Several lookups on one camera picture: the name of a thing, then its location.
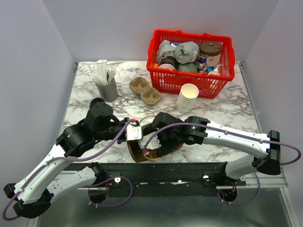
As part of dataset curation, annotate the brown green paper bag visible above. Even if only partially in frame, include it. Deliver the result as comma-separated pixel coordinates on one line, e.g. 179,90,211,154
126,115,184,164

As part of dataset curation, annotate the brown cardboard cup carrier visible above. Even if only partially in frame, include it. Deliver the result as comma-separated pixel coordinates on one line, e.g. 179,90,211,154
129,77,161,106

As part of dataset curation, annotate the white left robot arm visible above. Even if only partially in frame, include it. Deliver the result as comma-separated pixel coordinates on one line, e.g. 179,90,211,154
3,98,141,218

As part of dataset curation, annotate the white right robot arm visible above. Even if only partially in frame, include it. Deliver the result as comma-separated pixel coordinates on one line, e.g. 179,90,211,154
151,112,281,185

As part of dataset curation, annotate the black lid on table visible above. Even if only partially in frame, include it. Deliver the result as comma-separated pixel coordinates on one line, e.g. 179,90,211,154
89,97,104,109

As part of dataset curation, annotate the stack of paper cups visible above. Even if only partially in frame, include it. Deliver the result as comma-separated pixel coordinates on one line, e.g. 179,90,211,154
178,83,199,114

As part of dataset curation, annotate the green netted melon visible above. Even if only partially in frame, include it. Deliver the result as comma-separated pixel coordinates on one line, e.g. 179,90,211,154
178,63,197,73

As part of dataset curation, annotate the black labelled tub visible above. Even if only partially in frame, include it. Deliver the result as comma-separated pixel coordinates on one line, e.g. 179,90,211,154
158,51,178,70

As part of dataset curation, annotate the red blue drink can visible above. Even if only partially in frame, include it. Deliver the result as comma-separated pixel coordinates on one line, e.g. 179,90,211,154
197,62,207,72

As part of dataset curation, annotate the cream pump lotion bottle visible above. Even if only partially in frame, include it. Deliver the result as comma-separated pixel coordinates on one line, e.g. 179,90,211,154
208,65,220,75

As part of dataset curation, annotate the red plastic shopping basket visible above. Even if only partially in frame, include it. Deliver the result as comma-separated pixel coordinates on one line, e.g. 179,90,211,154
146,29,235,99

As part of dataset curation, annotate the grey plastic mailer bag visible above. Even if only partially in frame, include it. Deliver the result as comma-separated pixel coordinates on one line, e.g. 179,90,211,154
156,40,200,64

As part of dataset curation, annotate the brown lidded round box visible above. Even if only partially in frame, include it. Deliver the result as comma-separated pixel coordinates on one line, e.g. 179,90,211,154
200,41,223,67

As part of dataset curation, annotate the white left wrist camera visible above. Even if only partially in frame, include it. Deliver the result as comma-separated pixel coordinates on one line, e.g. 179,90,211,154
125,119,143,141

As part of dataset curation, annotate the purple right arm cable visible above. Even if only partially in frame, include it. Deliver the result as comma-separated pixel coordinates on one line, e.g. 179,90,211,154
143,122,302,206

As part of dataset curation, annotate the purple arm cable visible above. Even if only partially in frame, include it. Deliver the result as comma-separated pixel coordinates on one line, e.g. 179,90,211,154
3,119,138,222
143,122,302,206

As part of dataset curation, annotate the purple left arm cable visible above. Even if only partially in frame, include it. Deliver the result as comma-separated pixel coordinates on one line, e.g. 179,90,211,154
3,119,138,222

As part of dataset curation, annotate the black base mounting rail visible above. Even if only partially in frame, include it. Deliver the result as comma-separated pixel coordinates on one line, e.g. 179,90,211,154
59,162,247,198

